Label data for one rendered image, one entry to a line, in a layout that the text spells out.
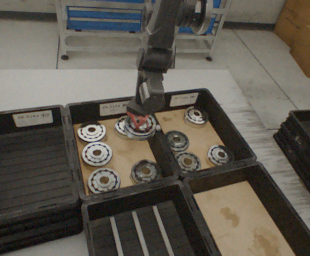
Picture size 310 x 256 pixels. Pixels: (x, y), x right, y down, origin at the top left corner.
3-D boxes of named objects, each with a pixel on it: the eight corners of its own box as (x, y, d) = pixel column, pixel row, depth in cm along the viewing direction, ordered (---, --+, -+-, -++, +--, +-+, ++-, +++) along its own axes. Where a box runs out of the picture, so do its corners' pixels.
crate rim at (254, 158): (141, 99, 105) (142, 94, 104) (205, 91, 115) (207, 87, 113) (179, 182, 81) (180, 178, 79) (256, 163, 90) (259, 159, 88)
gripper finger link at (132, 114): (153, 122, 85) (157, 101, 78) (142, 136, 81) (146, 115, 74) (135, 113, 87) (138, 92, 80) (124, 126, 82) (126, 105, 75)
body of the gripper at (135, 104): (160, 99, 81) (164, 81, 75) (144, 119, 74) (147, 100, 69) (142, 91, 82) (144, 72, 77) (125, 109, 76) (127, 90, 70)
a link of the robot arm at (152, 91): (172, 48, 67) (140, 43, 64) (183, 76, 60) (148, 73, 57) (159, 84, 75) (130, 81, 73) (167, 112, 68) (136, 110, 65)
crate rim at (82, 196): (64, 108, 96) (64, 103, 94) (141, 99, 105) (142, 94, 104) (80, 205, 71) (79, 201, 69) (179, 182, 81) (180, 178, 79)
